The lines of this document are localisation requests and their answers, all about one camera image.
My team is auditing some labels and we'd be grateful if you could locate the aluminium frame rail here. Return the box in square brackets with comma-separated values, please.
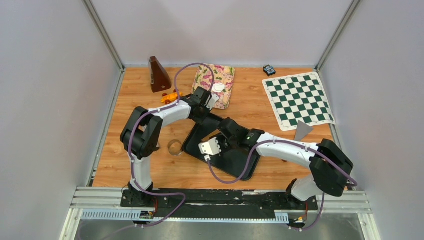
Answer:
[60, 187, 380, 240]

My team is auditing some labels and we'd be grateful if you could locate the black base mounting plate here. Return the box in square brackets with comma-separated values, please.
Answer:
[120, 188, 319, 219]

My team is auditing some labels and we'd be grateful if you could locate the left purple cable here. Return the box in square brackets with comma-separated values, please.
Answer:
[127, 62, 215, 229]

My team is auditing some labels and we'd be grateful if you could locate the round metal cutter ring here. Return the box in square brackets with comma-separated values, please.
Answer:
[167, 139, 184, 157]

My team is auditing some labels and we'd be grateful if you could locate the orange toy car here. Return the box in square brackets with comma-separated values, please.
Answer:
[160, 89, 184, 105]

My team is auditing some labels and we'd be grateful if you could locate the floral rectangular tray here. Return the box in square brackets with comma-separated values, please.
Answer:
[191, 64, 236, 110]

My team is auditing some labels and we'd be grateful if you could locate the purple cable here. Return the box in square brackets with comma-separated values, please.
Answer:
[207, 139, 359, 232]
[127, 62, 215, 229]

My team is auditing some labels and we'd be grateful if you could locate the green white chess mat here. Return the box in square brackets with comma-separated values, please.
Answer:
[262, 71, 336, 132]

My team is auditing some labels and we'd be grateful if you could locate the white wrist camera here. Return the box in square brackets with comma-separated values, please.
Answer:
[206, 92, 220, 110]
[198, 137, 222, 162]

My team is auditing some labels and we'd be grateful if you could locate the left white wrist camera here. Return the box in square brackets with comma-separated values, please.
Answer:
[206, 92, 220, 110]

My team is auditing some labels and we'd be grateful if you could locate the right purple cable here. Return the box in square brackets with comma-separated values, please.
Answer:
[207, 139, 359, 232]

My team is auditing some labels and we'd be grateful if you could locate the black baking tray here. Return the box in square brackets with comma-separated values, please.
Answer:
[182, 113, 265, 181]

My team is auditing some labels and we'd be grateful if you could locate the small blue black toy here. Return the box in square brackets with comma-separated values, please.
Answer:
[262, 64, 276, 77]

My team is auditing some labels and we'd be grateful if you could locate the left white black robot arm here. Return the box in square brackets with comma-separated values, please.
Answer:
[120, 87, 219, 207]

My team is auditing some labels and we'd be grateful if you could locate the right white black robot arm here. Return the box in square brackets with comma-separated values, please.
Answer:
[217, 118, 357, 209]

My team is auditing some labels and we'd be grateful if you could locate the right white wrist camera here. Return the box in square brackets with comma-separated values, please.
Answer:
[198, 137, 222, 162]

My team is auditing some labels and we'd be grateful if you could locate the brown wooden metronome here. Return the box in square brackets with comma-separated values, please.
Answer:
[148, 56, 172, 93]

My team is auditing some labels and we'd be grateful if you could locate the wooden handled metal scraper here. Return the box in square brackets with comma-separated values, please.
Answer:
[282, 120, 314, 163]

